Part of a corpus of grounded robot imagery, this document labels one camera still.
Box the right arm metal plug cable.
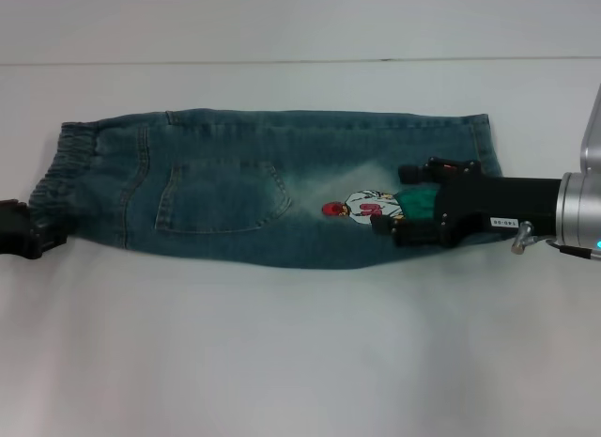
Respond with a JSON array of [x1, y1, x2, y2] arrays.
[[510, 220, 601, 260]]

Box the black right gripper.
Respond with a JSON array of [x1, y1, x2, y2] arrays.
[[373, 157, 563, 249]]

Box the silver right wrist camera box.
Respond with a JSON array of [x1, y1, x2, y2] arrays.
[[579, 82, 601, 175]]

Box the blue denim shorts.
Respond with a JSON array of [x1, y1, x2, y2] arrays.
[[27, 108, 516, 272]]

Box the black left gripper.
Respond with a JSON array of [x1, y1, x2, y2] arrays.
[[0, 199, 68, 262]]

